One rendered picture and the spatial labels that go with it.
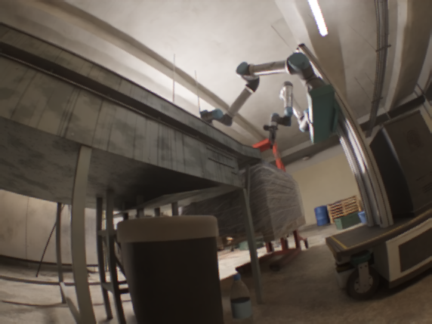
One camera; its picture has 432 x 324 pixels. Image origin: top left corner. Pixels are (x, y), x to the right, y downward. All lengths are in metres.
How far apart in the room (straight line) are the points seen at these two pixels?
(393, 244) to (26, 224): 3.71
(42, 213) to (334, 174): 11.16
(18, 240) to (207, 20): 5.46
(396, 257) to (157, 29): 5.00
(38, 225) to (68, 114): 2.69
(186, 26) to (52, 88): 4.15
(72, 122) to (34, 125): 0.14
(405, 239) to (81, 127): 1.36
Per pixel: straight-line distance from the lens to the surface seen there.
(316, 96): 1.09
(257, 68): 1.27
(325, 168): 10.65
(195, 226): 0.59
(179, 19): 4.59
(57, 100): 0.70
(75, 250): 0.57
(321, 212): 9.18
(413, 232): 1.02
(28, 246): 3.25
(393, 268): 1.00
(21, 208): 3.29
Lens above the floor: 0.51
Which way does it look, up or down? 24 degrees up
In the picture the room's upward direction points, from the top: 9 degrees counter-clockwise
